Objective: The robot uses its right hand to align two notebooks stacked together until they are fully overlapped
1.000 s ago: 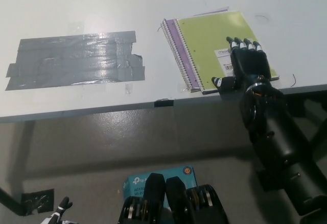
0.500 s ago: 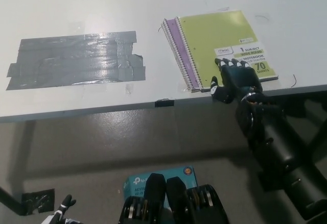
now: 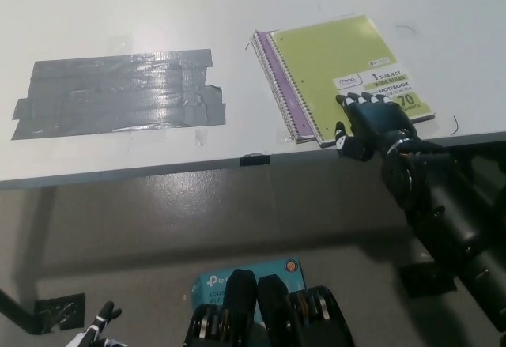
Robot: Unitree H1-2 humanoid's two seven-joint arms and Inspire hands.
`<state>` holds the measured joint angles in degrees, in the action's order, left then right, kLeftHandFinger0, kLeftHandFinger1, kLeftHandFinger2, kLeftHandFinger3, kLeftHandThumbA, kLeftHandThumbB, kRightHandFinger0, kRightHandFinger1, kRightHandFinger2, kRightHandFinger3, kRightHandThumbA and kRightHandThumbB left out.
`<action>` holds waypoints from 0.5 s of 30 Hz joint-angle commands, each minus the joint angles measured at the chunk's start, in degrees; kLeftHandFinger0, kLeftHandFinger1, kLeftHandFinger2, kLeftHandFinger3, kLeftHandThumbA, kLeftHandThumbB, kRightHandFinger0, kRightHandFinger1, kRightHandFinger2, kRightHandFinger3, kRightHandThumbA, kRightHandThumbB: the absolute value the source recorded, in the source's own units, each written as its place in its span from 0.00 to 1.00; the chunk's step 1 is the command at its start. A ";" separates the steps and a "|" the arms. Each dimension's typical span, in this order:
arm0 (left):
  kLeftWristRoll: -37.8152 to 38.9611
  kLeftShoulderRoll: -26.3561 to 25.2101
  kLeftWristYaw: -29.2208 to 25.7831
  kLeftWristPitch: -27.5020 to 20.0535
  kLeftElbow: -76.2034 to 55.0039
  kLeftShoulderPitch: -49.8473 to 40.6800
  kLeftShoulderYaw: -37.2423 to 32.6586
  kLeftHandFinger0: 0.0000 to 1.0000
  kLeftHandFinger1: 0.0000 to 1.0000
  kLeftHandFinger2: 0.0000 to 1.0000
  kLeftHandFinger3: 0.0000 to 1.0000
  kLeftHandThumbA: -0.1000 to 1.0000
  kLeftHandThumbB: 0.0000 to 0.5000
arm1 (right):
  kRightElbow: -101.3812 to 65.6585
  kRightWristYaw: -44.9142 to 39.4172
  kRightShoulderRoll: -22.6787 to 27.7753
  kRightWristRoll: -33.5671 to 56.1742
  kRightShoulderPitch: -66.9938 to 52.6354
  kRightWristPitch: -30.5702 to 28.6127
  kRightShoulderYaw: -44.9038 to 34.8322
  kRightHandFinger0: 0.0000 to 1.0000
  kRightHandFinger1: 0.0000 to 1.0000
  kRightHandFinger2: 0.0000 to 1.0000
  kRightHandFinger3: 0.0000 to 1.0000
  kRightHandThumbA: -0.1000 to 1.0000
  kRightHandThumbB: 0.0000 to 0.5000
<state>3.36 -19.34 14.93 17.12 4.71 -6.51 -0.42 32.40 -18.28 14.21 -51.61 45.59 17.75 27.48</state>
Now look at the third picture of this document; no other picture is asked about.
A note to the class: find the teal router box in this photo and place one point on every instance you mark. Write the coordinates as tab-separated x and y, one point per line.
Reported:
215	281

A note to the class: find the black robot torso blocks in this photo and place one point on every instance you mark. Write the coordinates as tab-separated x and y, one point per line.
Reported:
276	303

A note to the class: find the clear tape piece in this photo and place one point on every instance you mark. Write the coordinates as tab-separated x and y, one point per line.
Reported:
200	138

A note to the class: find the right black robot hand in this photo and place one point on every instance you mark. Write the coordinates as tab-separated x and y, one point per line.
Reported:
379	121

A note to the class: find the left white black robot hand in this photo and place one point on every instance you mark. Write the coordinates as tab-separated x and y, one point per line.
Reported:
93	331

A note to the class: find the grey duct tape patch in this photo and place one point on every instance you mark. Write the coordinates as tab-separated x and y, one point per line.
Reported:
118	94

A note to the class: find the green spiral notebook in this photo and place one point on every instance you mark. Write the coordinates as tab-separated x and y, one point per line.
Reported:
328	58

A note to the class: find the purple spiral notebook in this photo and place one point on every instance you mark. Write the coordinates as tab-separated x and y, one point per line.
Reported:
304	127

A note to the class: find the black floor tape patch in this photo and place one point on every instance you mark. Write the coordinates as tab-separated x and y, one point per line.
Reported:
59	307
419	281

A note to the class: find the small black tape strip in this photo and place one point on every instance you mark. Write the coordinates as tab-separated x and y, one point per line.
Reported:
255	160

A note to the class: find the black table leg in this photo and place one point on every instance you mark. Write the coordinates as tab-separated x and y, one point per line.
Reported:
21	311

